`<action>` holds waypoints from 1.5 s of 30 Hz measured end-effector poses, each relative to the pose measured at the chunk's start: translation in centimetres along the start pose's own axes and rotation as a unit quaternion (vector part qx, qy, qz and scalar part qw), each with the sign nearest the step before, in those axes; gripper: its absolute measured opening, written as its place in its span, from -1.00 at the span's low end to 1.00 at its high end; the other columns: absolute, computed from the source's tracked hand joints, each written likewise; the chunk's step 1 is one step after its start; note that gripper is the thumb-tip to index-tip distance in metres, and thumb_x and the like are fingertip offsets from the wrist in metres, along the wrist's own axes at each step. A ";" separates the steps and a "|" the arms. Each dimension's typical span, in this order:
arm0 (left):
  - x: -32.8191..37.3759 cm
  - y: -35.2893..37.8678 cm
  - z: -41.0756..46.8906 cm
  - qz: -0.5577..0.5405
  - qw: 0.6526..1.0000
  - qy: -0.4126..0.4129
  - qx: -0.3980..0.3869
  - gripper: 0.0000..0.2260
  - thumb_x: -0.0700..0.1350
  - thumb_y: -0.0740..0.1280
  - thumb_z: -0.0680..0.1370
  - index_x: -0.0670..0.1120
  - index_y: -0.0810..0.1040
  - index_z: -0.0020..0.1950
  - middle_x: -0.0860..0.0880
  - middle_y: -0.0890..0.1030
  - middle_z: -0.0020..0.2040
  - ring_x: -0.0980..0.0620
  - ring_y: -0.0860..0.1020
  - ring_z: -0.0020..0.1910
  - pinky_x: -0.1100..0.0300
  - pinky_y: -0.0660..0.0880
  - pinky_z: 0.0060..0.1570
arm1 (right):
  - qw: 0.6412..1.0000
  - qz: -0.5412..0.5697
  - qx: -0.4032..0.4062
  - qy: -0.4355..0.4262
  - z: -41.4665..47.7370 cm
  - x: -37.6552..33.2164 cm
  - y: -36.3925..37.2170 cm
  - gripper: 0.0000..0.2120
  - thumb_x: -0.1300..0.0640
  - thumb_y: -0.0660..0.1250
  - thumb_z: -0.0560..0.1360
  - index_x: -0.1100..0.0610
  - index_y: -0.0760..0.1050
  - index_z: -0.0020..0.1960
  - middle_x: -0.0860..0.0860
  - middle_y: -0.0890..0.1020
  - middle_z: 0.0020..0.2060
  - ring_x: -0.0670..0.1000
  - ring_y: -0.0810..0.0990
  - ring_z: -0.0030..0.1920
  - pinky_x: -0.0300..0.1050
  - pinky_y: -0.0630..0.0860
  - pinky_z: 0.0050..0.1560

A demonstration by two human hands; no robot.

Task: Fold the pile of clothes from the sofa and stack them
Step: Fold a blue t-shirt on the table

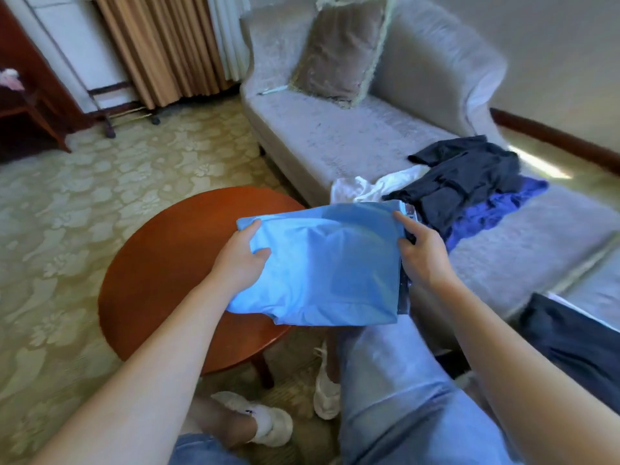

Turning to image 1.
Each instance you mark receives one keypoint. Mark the person's right hand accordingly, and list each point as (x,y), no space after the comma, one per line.
(426,256)

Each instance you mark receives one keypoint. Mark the person's left hand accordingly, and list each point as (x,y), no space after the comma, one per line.
(240,264)

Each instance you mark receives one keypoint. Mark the navy T-shirt white chest emblem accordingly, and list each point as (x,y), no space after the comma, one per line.
(465,179)

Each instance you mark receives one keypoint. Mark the light blue gradient splatter T-shirt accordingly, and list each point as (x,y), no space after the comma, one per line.
(329,266)

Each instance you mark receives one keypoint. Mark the pile of clothes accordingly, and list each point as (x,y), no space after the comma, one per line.
(368,187)

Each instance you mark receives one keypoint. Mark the dark navy T-shirt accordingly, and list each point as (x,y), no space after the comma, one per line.
(576,348)

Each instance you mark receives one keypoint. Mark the person's left forearm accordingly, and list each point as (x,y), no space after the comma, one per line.
(136,392)

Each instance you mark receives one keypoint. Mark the person's right forearm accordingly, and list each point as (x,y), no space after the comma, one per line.
(533,382)

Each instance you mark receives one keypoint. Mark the round wooden table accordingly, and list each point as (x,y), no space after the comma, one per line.
(165,266)

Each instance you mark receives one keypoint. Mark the blue denim shorts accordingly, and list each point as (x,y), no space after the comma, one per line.
(407,402)

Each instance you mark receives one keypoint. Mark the grey velvet chaise sofa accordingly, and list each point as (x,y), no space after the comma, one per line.
(320,130)

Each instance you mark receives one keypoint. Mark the white sneaker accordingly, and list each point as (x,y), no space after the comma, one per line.
(266,421)
(326,397)

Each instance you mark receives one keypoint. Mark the small white flat object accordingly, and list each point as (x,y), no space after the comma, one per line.
(273,90)

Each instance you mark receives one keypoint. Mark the dark wooden baseboard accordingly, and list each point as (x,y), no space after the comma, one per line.
(562,140)

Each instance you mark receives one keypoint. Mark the black valet stand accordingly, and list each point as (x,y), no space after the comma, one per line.
(107,90)

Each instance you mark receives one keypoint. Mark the brown fringed cushion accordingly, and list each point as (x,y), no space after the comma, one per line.
(339,48)

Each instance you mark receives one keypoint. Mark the white sheer curtain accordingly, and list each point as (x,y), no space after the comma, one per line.
(228,34)

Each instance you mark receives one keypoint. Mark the beige curtain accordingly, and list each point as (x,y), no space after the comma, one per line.
(160,43)

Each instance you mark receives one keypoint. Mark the dark wooden nightstand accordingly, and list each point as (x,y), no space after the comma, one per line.
(29,106)

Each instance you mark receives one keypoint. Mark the white plastic bag red print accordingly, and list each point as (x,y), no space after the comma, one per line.
(10,80)

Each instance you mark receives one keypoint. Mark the dark wooden wall panel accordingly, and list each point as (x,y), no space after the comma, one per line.
(29,72)

